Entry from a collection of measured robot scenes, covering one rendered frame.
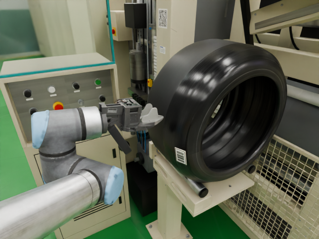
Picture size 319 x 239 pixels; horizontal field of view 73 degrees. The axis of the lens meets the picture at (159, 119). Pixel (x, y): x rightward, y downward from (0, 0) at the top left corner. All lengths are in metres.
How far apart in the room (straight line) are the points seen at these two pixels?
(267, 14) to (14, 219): 1.09
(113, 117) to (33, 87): 0.69
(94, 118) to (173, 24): 0.56
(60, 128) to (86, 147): 0.82
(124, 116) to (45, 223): 0.33
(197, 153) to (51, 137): 0.44
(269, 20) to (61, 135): 0.93
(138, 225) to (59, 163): 1.39
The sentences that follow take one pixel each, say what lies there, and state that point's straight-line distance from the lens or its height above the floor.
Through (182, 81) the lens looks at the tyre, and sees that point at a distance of 0.69.
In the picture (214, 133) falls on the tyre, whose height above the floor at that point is 0.97.
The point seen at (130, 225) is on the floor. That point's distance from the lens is 1.93.
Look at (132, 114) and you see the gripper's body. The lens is 0.62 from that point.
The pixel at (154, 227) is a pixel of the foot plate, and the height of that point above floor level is 0.01.
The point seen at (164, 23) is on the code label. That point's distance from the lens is 1.00.
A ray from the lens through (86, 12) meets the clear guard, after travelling 1.20.
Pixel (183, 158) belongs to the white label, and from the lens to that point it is 0.71.
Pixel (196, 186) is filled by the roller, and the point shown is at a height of 0.92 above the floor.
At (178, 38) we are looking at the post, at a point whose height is 1.43.
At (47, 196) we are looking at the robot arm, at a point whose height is 1.27.
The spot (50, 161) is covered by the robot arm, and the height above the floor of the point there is 1.22.
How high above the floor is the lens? 1.57
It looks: 28 degrees down
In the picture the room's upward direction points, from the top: straight up
